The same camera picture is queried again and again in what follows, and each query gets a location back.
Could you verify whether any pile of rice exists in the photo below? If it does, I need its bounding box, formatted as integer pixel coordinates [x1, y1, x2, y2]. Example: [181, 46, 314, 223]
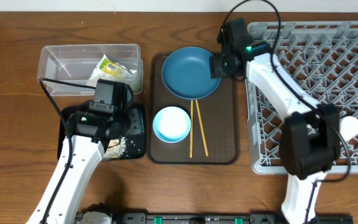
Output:
[103, 136, 136, 161]

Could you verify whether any light blue bowl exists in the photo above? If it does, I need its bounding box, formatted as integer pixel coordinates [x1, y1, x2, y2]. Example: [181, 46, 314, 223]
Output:
[152, 106, 191, 143]

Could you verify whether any yellow green snack wrapper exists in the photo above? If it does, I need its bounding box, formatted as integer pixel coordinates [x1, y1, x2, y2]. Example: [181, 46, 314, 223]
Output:
[98, 58, 135, 80]

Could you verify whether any white napkin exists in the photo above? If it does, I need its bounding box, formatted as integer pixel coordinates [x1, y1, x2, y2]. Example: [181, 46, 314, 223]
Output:
[89, 55, 142, 90]

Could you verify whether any white cup green inside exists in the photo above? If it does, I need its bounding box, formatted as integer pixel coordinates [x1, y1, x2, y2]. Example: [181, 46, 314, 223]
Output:
[339, 116, 358, 141]

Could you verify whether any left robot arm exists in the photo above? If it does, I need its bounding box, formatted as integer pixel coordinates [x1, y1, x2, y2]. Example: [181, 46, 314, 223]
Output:
[27, 102, 131, 223]

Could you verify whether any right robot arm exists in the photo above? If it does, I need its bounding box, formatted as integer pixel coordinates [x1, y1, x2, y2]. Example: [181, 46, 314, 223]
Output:
[209, 19, 346, 223]

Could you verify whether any black waste tray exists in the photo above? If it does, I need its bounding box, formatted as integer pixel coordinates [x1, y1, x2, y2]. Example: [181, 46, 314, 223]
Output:
[57, 100, 146, 159]

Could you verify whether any clear plastic waste bin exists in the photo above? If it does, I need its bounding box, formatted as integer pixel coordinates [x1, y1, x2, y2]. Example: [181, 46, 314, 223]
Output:
[37, 44, 143, 96]

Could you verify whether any grey dishwasher rack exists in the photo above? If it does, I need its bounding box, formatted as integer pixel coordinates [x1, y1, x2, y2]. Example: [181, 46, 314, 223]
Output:
[246, 21, 358, 175]

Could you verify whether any dark blue plate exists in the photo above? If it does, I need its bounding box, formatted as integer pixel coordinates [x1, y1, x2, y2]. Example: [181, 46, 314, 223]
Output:
[162, 47, 221, 100]

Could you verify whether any right wooden chopstick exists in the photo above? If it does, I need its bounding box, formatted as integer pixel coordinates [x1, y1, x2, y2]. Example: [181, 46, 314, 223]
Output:
[195, 100, 209, 157]

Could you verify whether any wooden chopstick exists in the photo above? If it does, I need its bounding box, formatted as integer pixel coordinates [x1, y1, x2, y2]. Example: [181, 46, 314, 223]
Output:
[195, 100, 209, 157]
[190, 100, 194, 158]

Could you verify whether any brown serving tray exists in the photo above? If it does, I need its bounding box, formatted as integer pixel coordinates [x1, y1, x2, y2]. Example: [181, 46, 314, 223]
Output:
[147, 52, 239, 165]

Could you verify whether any left wooden chopstick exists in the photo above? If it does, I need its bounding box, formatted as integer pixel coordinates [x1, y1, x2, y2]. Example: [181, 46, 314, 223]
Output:
[190, 100, 194, 158]

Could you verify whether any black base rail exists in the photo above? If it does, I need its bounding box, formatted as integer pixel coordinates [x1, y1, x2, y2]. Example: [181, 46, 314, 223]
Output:
[73, 203, 354, 224]

